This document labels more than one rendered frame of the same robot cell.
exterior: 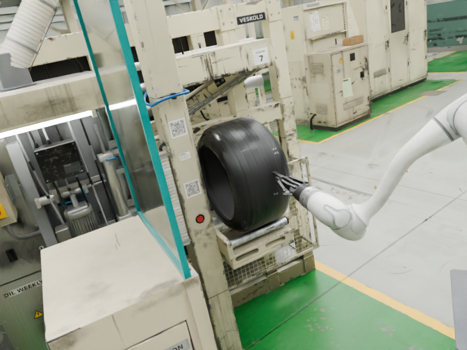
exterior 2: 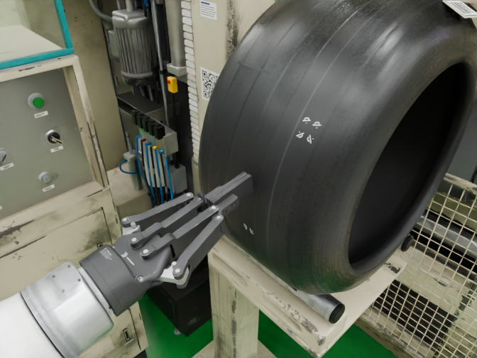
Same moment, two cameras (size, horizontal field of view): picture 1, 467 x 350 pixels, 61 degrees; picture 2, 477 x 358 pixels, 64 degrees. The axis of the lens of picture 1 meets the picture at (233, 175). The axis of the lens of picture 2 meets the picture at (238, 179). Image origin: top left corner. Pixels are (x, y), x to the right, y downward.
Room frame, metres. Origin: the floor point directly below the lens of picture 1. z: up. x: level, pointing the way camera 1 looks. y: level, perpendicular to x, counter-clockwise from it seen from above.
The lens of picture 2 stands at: (1.48, -0.58, 1.55)
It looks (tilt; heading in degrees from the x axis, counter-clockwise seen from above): 36 degrees down; 70
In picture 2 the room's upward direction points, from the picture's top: straight up
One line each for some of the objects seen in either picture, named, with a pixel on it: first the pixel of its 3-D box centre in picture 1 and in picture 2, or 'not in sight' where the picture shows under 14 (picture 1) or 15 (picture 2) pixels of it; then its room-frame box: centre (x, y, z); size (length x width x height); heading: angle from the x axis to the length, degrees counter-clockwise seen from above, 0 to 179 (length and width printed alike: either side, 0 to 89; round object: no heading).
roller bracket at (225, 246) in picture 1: (214, 235); not in sight; (1.80, 0.16, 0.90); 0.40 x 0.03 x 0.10; 23
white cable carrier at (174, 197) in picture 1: (174, 198); (201, 85); (1.69, 0.29, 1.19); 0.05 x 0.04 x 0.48; 23
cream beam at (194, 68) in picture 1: (212, 64); not in sight; (2.19, -0.01, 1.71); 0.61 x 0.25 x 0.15; 113
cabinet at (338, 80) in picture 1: (339, 87); not in sight; (6.49, -2.00, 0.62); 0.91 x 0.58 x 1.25; 122
